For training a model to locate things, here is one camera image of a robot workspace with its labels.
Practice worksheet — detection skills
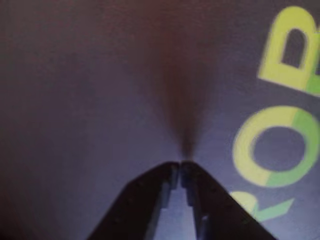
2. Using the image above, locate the black gripper finger with blue pads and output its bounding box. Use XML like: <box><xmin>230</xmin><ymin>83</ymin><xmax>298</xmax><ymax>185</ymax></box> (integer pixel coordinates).
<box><xmin>180</xmin><ymin>161</ymin><xmax>278</xmax><ymax>240</ymax></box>

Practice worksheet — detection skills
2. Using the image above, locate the grey WOWROBO mat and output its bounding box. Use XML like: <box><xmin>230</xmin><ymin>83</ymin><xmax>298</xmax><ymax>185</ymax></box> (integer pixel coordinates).
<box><xmin>0</xmin><ymin>0</ymin><xmax>320</xmax><ymax>240</ymax></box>

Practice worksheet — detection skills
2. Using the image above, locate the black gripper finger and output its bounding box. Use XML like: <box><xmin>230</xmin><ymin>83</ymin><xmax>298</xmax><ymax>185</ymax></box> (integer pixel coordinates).
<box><xmin>87</xmin><ymin>161</ymin><xmax>179</xmax><ymax>240</ymax></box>

